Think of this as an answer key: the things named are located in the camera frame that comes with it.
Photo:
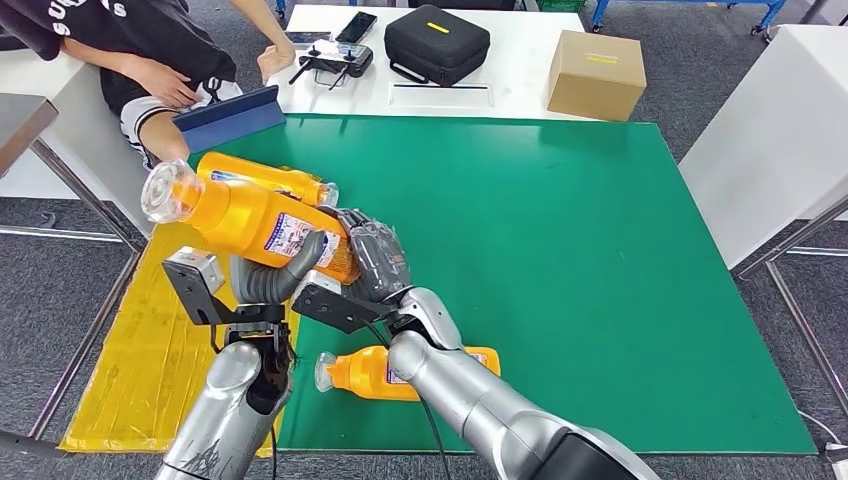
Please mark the person's right hand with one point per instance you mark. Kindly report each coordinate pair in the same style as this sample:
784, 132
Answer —
162, 81

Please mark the black zip case yellow tag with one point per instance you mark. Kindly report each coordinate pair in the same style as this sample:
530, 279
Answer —
436, 48

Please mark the blue tablet case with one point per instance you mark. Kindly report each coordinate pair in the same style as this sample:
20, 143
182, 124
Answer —
230, 121

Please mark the long white table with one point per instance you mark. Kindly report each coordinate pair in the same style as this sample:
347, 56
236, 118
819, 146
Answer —
523, 60

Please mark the white power strip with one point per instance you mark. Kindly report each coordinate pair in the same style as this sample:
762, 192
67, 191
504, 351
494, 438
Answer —
840, 464

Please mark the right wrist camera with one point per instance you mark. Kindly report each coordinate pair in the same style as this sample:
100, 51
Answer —
331, 305

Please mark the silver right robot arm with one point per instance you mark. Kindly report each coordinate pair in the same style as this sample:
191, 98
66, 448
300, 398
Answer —
490, 411

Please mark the yellow plastic sheet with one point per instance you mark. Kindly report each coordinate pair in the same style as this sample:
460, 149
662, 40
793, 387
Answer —
146, 358

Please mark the orange detergent bottle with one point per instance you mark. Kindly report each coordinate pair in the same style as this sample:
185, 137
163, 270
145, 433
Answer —
361, 374
265, 173
245, 222

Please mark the black drone remote controller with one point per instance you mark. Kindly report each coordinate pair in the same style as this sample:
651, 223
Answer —
338, 61

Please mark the dark phone with blue screen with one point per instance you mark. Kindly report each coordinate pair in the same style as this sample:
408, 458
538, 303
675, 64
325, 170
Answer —
310, 38

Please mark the grey metal table leg frame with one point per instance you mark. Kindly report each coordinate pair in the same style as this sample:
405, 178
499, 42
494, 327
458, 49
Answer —
805, 331
86, 195

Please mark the blue metal frame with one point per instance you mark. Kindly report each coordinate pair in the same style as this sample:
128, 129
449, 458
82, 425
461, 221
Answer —
282, 6

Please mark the dark grey bar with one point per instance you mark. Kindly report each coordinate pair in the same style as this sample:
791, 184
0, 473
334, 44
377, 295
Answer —
33, 444

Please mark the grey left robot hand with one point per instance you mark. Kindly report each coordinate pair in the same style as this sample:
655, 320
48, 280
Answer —
265, 281

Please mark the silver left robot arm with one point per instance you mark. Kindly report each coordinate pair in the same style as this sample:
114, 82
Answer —
228, 411

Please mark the white side table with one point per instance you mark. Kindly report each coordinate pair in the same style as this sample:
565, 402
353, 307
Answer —
762, 132

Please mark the green plastic crate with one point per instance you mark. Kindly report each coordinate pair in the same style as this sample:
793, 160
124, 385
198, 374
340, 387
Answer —
562, 5

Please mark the white desk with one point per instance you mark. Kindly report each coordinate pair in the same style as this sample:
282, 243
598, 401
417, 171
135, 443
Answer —
73, 149

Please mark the black bag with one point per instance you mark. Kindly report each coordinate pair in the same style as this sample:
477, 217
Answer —
464, 3

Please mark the grey desk top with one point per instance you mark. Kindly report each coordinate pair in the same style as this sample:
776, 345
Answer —
23, 124

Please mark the brown cardboard box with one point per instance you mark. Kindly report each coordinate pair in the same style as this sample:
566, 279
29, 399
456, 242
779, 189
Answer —
596, 79

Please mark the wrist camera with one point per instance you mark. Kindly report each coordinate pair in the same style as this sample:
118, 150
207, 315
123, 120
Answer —
331, 305
192, 278

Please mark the person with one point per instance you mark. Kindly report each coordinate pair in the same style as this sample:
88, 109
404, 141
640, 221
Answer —
146, 40

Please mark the person's left forearm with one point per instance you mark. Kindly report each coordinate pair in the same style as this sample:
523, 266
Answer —
262, 20

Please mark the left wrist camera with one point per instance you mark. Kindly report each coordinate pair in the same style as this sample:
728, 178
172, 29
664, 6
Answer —
192, 278

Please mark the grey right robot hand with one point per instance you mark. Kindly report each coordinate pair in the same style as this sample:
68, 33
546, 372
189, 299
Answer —
378, 262

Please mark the person's left hand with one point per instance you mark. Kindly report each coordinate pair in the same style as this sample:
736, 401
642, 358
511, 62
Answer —
277, 60

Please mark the person's right forearm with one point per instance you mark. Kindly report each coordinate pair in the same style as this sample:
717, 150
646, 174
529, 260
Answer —
96, 54

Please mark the blue metal cart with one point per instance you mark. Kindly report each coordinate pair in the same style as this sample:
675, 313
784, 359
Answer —
689, 3

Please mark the black smartphone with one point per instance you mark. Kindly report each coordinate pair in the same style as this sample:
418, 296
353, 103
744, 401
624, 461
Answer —
356, 28

